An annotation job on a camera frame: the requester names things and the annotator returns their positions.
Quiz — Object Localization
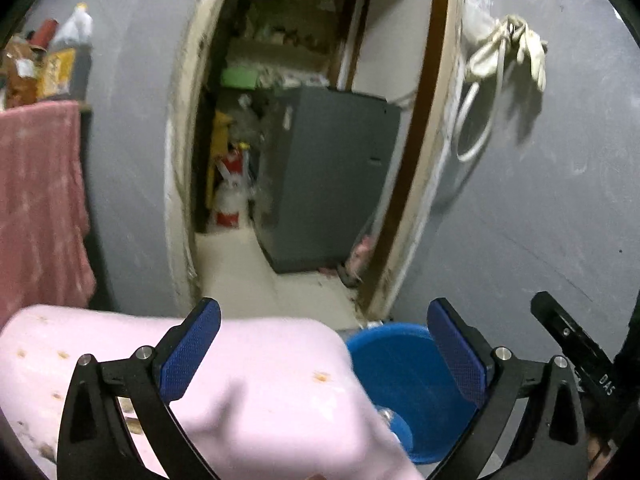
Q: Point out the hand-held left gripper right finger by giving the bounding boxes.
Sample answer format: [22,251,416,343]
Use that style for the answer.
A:
[426,298,588,480]

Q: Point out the brown seasoning packet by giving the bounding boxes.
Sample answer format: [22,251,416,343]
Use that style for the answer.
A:
[1,35,51,109]

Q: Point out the grey appliance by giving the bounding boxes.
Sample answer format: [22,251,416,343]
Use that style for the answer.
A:
[252,85,402,275]

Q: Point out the large dark vinegar jug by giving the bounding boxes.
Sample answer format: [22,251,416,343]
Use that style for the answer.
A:
[49,4,95,99]

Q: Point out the red cup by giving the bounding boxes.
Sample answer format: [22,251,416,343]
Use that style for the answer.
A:
[27,19,60,48]

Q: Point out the pink slippers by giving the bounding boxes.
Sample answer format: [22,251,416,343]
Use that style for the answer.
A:
[341,235,374,288]

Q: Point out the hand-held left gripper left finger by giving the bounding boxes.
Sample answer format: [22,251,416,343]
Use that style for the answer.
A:
[56,297,222,480]

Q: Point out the green plastic item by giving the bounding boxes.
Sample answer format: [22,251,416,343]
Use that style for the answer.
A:
[220,66,262,89]

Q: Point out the person's right hand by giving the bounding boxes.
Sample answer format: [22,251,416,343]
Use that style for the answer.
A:
[586,432,620,467]

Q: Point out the wooden door frame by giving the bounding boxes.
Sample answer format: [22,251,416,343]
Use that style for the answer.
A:
[162,0,468,323]

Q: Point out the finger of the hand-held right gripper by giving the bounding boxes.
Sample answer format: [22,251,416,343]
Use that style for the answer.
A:
[530,290,620,413]

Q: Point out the blue plastic basin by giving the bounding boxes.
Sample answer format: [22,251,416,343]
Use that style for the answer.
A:
[345,322,482,466]

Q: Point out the white rubber gloves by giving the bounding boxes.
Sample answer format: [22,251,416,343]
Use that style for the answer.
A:
[465,14,548,92]

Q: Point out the pink towel blanket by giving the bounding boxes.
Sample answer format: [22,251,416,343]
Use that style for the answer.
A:
[0,100,97,316]

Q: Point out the clear plastic bag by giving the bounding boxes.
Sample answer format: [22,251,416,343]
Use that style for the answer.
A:
[460,0,501,45]

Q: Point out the yellow plastic item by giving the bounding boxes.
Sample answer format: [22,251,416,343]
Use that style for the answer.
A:
[208,110,234,201]

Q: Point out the red and white bottle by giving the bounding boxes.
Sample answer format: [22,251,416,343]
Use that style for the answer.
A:
[212,142,252,228]

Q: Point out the light pink printed cushion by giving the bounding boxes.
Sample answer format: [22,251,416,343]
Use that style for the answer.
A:
[0,304,426,480]

